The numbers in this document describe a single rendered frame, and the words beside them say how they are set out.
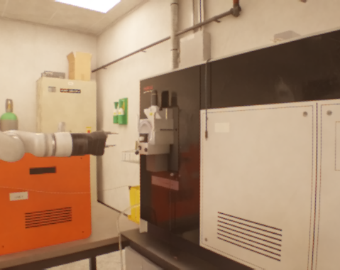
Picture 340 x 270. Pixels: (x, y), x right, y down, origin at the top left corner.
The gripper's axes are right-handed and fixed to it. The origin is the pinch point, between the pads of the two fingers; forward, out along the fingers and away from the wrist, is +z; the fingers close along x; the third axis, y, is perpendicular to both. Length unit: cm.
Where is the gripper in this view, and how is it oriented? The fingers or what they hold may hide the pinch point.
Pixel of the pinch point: (116, 139)
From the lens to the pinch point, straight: 99.6
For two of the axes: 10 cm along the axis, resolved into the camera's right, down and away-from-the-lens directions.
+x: 2.7, -8.9, -3.7
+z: 7.9, -0.1, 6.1
